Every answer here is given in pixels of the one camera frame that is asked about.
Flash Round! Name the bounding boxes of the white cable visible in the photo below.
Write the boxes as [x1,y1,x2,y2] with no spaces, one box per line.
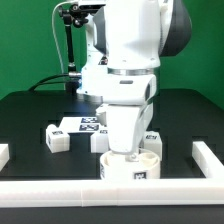
[51,0,78,92]

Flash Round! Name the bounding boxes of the white marker sheet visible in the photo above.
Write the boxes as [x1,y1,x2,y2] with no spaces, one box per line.
[59,117,105,133]

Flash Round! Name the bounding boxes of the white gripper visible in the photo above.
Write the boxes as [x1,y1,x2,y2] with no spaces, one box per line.
[96,103,153,162]

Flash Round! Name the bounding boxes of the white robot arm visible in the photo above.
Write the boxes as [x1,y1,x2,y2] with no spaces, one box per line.
[78,0,192,161]

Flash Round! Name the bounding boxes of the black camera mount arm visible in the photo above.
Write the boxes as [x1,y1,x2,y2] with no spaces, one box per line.
[58,3,102,93]

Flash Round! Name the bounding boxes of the white U-shaped fence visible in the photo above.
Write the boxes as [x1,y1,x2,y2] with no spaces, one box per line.
[0,141,224,208]

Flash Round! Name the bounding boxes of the black cables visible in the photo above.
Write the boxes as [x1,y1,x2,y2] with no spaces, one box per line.
[28,73,72,92]

